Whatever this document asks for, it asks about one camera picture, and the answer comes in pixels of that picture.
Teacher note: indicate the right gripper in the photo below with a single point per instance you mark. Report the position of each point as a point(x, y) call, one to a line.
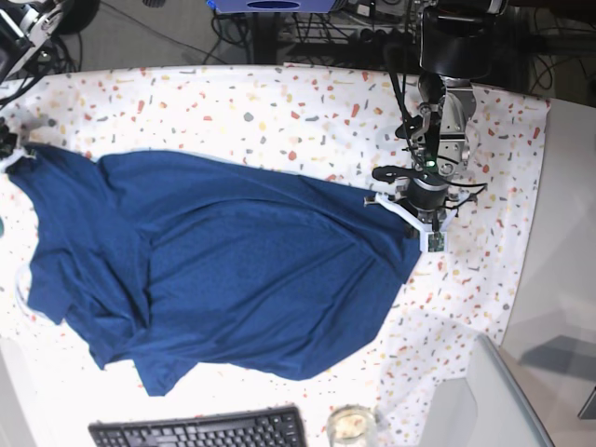
point(12, 150)

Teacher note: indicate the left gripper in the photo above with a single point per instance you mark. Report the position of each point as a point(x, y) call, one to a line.
point(427, 210)

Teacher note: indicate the dark blue t-shirt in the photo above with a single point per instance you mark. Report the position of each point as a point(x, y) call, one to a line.
point(171, 260)

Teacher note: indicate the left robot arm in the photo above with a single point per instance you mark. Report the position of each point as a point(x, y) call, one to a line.
point(455, 40)

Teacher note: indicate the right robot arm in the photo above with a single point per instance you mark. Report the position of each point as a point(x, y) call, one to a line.
point(40, 38)

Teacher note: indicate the terrazzo patterned tablecloth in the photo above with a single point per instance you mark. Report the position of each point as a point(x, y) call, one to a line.
point(331, 124)

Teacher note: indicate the black power strip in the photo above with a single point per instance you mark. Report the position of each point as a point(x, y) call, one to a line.
point(324, 33)

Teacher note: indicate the glass jar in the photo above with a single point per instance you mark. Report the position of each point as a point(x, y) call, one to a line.
point(352, 426)

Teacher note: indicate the blue box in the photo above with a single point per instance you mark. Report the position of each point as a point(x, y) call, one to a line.
point(273, 6)

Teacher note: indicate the black keyboard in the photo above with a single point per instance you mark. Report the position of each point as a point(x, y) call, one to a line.
point(281, 426)

